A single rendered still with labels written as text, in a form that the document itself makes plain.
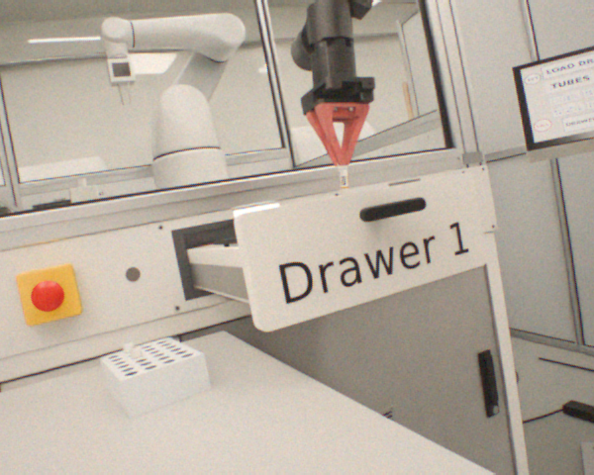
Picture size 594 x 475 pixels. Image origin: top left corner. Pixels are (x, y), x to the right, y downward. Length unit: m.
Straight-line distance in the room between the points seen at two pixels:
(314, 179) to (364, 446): 0.58
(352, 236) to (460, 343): 0.64
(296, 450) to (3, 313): 0.51
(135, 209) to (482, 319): 0.76
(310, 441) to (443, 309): 0.70
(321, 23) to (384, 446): 0.48
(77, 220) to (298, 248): 0.40
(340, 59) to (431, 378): 0.67
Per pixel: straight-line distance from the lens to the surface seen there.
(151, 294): 0.74
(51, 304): 0.66
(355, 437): 0.34
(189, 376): 0.49
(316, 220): 0.44
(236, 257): 0.51
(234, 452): 0.36
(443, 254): 0.53
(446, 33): 1.11
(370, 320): 0.91
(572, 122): 1.25
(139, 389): 0.48
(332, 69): 0.60
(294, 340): 0.83
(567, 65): 1.39
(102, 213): 0.73
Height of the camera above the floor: 0.92
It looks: 3 degrees down
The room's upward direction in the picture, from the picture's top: 11 degrees counter-clockwise
